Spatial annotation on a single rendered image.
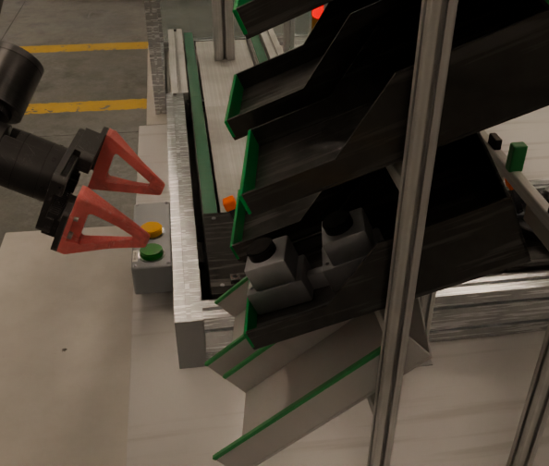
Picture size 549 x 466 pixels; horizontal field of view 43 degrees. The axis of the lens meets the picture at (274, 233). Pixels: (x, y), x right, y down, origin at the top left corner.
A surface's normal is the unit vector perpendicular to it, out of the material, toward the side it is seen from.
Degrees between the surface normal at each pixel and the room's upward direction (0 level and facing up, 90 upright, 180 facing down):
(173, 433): 0
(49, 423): 0
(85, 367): 0
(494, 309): 90
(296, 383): 45
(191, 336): 90
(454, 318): 90
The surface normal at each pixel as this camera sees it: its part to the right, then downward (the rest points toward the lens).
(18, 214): 0.00, -0.83
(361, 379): -0.04, 0.57
